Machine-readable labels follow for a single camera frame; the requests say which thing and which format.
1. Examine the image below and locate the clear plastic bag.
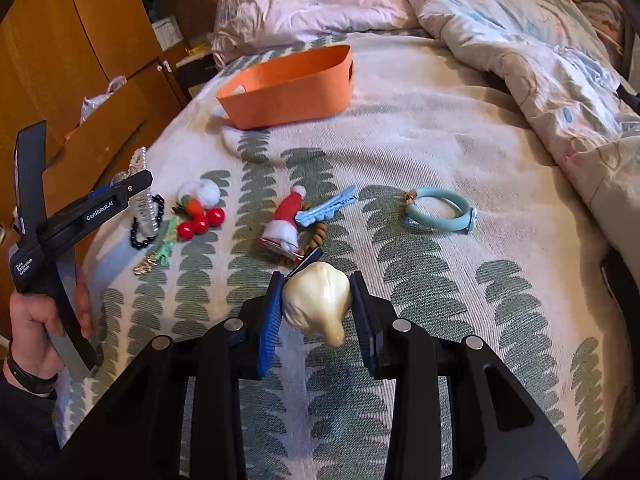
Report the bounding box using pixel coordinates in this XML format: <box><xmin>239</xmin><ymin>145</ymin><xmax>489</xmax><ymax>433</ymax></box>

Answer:
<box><xmin>212</xmin><ymin>0</ymin><xmax>253</xmax><ymax>46</ymax></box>

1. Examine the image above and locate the white pink crumpled blanket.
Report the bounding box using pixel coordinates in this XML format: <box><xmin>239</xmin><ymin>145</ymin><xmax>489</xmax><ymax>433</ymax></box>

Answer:
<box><xmin>210</xmin><ymin>0</ymin><xmax>421</xmax><ymax>66</ymax></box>

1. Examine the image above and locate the white blue plastic bag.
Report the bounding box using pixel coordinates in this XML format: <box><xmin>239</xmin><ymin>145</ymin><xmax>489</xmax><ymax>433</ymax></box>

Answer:
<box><xmin>80</xmin><ymin>76</ymin><xmax>128</xmax><ymax>123</ymax></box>

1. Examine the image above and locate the santa hair clip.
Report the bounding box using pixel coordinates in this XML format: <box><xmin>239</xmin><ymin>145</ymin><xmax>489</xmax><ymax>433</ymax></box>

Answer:
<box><xmin>257</xmin><ymin>185</ymin><xmax>307</xmax><ymax>261</ymax></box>

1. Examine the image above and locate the black wristwatch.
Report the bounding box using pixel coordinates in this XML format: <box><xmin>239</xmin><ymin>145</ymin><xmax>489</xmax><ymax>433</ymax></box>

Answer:
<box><xmin>5</xmin><ymin>345</ymin><xmax>58</xmax><ymax>396</ymax></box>

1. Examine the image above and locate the brown wooden bead bracelet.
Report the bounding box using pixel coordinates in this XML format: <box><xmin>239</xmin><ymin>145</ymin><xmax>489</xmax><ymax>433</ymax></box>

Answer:
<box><xmin>287</xmin><ymin>217</ymin><xmax>332</xmax><ymax>267</ymax></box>

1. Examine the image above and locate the green hair clip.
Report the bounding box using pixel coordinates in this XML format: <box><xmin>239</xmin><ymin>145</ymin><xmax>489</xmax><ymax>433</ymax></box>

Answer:
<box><xmin>150</xmin><ymin>217</ymin><xmax>178</xmax><ymax>266</ymax></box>

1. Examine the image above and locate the cream shell hair clip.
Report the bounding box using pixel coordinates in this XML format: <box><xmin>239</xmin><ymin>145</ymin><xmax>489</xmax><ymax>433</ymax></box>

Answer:
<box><xmin>282</xmin><ymin>261</ymin><xmax>353</xmax><ymax>347</ymax></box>

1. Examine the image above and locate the light blue hair clip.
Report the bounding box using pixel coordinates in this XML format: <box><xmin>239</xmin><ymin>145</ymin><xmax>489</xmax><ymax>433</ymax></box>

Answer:
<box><xmin>295</xmin><ymin>185</ymin><xmax>358</xmax><ymax>224</ymax></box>

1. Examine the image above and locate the silver claw hair clip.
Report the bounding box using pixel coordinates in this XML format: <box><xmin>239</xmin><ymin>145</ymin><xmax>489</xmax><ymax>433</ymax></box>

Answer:
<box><xmin>112</xmin><ymin>146</ymin><xmax>161</xmax><ymax>241</ymax></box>

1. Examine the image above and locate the person's left forearm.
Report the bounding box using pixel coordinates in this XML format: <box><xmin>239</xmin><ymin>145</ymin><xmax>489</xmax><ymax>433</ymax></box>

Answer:
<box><xmin>0</xmin><ymin>375</ymin><xmax>66</xmax><ymax>480</ymax></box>

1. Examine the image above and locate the patterned pillow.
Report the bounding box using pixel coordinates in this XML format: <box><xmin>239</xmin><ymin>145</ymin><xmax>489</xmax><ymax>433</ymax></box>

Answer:
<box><xmin>557</xmin><ymin>0</ymin><xmax>626</xmax><ymax>56</ymax></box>

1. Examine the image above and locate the red berry pompom hair tie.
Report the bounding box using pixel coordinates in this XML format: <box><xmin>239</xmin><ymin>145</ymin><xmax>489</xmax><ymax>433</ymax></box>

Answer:
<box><xmin>175</xmin><ymin>178</ymin><xmax>227</xmax><ymax>240</ymax></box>

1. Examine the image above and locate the orange storage basket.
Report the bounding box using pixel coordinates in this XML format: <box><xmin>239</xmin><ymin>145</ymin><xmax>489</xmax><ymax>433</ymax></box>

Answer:
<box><xmin>216</xmin><ymin>44</ymin><xmax>355</xmax><ymax>130</ymax></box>

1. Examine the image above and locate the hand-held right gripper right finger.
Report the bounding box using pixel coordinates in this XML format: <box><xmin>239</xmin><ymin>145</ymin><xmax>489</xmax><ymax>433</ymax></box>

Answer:
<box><xmin>349</xmin><ymin>270</ymin><xmax>583</xmax><ymax>480</ymax></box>

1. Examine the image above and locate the light blue bracelet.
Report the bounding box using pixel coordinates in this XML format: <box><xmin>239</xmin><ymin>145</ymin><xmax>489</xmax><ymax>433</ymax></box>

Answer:
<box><xmin>404</xmin><ymin>186</ymin><xmax>477</xmax><ymax>235</ymax></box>

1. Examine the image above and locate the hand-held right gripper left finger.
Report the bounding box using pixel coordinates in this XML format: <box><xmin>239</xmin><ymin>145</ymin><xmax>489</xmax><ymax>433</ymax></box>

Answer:
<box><xmin>60</xmin><ymin>272</ymin><xmax>288</xmax><ymax>480</ymax></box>

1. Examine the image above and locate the dark nightstand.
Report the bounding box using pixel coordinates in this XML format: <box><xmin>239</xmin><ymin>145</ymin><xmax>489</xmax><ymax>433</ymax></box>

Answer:
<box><xmin>175</xmin><ymin>40</ymin><xmax>226</xmax><ymax>106</ymax></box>

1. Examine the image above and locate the white floral duvet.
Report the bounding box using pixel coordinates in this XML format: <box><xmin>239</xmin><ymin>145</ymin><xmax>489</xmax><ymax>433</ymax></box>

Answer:
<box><xmin>385</xmin><ymin>0</ymin><xmax>640</xmax><ymax>221</ymax></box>

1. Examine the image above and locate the person's left hand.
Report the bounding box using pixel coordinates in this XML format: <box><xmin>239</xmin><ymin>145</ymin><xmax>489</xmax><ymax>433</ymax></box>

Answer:
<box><xmin>7</xmin><ymin>267</ymin><xmax>96</xmax><ymax>381</ymax></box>

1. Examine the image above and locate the wooden wardrobe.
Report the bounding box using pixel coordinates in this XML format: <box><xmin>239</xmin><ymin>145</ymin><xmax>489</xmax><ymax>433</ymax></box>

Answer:
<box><xmin>0</xmin><ymin>0</ymin><xmax>221</xmax><ymax>341</ymax></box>

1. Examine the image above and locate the black bead bracelet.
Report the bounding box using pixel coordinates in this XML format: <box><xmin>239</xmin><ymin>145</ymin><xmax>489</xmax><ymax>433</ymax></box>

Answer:
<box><xmin>130</xmin><ymin>192</ymin><xmax>166</xmax><ymax>250</ymax></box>

